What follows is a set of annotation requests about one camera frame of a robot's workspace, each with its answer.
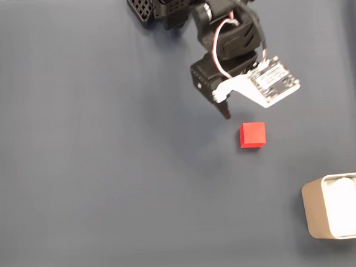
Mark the red cube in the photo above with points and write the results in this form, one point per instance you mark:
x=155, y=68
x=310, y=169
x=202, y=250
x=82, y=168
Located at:
x=253, y=134

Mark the beige metal box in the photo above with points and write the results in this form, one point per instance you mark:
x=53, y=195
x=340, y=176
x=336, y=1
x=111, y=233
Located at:
x=314, y=213

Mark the grey table mat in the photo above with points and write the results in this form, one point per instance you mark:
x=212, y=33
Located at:
x=77, y=161

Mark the white crumpled tissue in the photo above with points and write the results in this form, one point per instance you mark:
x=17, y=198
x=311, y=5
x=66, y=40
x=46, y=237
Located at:
x=345, y=208

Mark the camera board on white mount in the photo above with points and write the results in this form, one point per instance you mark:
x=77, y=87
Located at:
x=271, y=79

